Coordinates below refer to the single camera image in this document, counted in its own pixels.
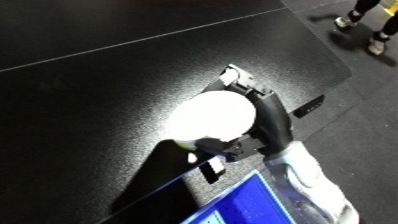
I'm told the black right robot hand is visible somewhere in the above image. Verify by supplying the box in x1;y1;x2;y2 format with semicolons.
195;64;297;163

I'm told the white paper cup green band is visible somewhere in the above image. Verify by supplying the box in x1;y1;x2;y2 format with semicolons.
163;90;260;152

